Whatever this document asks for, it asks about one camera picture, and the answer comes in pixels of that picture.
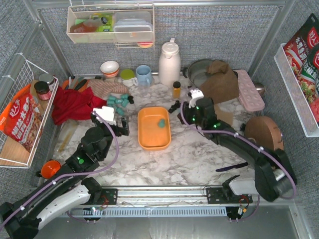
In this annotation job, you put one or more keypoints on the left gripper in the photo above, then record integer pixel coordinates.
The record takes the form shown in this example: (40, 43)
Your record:
(119, 126)

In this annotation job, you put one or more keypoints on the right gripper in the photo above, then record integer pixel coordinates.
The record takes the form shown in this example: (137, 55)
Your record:
(186, 109)

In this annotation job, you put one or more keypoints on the brown cloth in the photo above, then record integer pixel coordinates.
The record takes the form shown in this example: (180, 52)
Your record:
(222, 83)

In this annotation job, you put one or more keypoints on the orange storage basket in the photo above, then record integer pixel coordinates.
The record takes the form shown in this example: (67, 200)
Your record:
(150, 136)

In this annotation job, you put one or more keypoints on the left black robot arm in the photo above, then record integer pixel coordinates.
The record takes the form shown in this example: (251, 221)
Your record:
(72, 185)

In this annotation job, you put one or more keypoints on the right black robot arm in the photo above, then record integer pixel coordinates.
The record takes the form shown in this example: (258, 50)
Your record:
(273, 175)

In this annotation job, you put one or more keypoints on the teal capsule numbered three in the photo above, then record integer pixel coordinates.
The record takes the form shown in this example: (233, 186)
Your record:
(119, 101)

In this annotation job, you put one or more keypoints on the brown cork mat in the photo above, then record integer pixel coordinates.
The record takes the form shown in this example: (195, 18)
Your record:
(224, 116)

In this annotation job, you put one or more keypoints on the orange juice bottle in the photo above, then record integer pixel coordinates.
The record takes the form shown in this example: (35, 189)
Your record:
(176, 90)

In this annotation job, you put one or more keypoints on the red satin cloth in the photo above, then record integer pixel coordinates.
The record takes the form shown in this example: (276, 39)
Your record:
(74, 105)

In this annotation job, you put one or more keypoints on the orange plate with utensils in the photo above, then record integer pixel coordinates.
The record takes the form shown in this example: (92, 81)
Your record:
(79, 84)

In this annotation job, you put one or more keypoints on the steel pot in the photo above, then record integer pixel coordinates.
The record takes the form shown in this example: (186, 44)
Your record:
(197, 71)

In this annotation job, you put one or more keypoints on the clear glass container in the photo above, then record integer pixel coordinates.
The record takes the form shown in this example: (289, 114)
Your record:
(67, 141)

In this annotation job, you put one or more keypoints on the green lidded cup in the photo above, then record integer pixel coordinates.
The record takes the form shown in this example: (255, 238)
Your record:
(128, 78)

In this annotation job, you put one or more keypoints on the orange striped white bowl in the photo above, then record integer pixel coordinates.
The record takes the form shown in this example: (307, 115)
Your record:
(109, 69)

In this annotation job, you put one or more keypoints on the clear drinking glass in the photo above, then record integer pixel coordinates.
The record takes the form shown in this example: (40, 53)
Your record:
(144, 87)

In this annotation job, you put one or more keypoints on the pink egg tray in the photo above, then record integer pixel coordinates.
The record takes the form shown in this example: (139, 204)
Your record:
(248, 95)

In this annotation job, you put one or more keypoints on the blue mug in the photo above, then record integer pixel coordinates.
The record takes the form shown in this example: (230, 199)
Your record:
(144, 74)

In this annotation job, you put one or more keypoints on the white thermos jug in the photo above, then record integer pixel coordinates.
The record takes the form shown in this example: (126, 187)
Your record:
(169, 63)

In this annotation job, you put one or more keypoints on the silver lidded jar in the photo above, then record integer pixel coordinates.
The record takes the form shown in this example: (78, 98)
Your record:
(49, 79)

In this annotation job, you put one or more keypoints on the round wooden board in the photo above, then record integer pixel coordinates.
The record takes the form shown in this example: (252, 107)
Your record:
(264, 132)

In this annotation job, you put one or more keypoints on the dark lidded jar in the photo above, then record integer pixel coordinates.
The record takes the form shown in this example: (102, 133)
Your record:
(42, 90)

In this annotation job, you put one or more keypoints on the orange round lid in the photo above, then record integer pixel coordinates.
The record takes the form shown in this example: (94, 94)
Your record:
(49, 169)

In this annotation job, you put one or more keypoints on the red snack bag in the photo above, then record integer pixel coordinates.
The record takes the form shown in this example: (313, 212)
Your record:
(20, 121)

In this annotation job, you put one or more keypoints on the clear plastic food box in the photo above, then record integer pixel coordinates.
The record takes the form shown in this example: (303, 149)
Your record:
(133, 26)

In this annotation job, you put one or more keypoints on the white side rack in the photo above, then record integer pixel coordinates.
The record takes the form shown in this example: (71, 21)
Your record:
(301, 106)

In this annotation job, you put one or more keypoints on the red noodle packets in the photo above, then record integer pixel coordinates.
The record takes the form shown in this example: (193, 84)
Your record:
(302, 52)

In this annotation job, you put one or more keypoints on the clear wall shelf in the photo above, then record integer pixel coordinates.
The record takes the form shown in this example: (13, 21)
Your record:
(94, 23)

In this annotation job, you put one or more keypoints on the white wire basket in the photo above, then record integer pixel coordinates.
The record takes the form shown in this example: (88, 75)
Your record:
(13, 154)

